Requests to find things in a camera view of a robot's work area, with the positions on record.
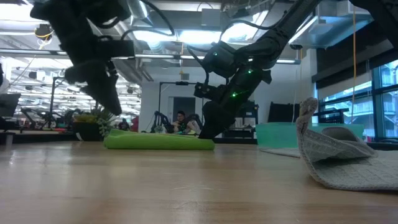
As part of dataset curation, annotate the black aluminium table frame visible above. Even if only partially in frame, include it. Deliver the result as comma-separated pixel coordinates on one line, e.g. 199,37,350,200
0,132,398,152

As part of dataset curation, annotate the black folding panel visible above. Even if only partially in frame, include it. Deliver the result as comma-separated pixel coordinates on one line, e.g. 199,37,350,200
267,101,307,123

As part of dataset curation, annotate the person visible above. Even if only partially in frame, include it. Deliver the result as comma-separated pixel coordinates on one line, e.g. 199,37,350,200
172,111,201,135

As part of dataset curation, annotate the green microfiber towel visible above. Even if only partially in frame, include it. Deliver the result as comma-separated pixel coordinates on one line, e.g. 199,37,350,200
103,129,216,151

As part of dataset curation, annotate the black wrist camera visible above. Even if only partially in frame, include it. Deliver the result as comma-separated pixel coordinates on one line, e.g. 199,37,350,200
96,39,136,60
193,83,224,102

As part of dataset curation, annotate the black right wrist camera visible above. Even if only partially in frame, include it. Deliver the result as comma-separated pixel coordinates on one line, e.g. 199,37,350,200
193,83,224,102

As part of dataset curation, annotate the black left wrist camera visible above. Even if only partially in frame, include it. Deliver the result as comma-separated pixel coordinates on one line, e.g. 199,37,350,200
96,39,136,60

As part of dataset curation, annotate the black monitor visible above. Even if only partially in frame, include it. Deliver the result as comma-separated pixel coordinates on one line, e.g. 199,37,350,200
0,93,21,118

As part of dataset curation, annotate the silver ventilation duct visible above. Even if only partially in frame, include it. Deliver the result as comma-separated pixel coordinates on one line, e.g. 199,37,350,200
289,0,374,49

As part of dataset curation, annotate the grey waffle microfiber towel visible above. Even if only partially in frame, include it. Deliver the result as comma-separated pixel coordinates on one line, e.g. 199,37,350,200
259,97,398,191

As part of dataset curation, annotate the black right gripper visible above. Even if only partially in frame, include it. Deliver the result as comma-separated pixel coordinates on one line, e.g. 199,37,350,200
198,70,272,140

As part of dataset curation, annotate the potted succulent plant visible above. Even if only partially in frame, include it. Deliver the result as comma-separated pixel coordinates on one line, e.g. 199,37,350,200
72,104,119,142

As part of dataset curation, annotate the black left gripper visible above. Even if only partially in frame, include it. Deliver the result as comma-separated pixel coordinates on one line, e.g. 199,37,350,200
63,58,123,116

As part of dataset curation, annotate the teal plastic basket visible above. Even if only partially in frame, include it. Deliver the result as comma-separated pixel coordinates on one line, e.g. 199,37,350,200
255,122,364,149

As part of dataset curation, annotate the black yellow cable reel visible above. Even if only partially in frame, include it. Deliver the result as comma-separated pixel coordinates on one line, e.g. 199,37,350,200
34,24,57,41

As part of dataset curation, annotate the black robot rig frame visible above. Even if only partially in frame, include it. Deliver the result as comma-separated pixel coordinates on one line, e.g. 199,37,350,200
48,76,101,129

